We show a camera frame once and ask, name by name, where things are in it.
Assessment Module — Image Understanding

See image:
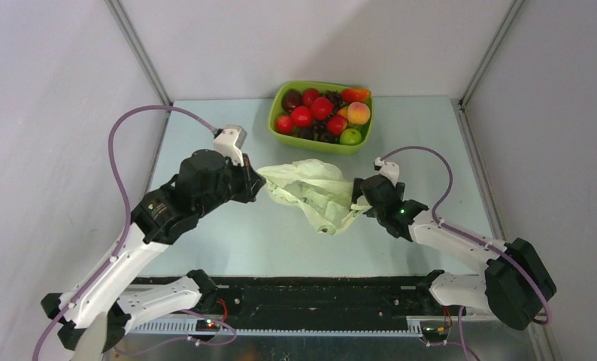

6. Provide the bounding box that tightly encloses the orange red fake mango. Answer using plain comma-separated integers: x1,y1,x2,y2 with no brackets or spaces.
341,88,371,103

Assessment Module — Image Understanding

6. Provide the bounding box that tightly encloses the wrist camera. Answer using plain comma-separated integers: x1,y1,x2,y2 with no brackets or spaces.
374,157,400,187
213,125,247,166

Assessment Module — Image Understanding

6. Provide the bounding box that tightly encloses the fake green apple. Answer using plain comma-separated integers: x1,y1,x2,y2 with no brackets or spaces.
338,128,363,146

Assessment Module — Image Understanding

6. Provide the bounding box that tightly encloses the red fake fruit middle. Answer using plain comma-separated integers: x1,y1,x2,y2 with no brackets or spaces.
290,105,313,128

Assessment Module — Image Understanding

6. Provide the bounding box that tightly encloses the red fake fruit lower right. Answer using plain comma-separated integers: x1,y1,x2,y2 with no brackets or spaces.
326,114,348,137

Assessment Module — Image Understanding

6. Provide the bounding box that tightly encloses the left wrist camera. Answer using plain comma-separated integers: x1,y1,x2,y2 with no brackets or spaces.
213,125,247,166

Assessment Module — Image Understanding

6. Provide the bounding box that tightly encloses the pale green plastic bag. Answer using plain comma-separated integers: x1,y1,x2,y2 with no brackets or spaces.
256,159,371,235

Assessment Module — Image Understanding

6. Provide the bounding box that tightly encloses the red fake fruit top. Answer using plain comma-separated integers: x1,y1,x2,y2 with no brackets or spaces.
302,88,321,108

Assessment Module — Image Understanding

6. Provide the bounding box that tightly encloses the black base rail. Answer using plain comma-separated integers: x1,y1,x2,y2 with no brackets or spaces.
129,275,459,332

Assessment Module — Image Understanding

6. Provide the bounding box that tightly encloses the fake peach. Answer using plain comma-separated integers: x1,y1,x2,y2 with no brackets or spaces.
347,102,371,126

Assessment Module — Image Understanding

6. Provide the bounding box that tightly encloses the dark purple fake plum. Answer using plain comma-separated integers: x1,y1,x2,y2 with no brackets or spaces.
317,132,337,144

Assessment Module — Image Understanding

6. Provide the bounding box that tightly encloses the dark red fake plum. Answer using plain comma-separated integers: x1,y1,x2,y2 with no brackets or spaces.
281,89,303,113

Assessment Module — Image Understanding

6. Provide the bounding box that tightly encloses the green plastic fruit bowl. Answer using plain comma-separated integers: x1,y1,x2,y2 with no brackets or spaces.
268,80,374,155

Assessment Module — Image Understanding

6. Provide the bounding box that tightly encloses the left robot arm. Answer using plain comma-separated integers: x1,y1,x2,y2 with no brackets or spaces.
41,150,266,350

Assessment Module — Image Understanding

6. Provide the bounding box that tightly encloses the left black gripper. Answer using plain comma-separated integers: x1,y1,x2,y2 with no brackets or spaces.
195,151,266,218

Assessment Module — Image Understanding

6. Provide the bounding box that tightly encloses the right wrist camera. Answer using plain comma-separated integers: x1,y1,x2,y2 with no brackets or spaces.
374,157,400,187

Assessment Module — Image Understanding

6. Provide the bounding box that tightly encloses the red fake fruit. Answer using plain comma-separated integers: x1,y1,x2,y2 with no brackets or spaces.
302,88,321,108
326,114,348,137
290,105,313,128

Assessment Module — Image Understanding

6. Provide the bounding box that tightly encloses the fake strawberry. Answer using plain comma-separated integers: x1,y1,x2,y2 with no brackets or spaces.
274,114,294,135

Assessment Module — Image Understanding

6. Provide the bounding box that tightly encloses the red fake apple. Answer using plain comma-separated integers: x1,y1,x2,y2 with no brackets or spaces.
310,96,333,121

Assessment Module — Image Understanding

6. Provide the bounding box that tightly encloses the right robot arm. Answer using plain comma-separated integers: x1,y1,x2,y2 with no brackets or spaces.
352,174,557,330

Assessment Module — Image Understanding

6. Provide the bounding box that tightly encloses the fake grape bunch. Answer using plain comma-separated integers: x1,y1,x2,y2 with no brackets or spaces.
323,90,343,114

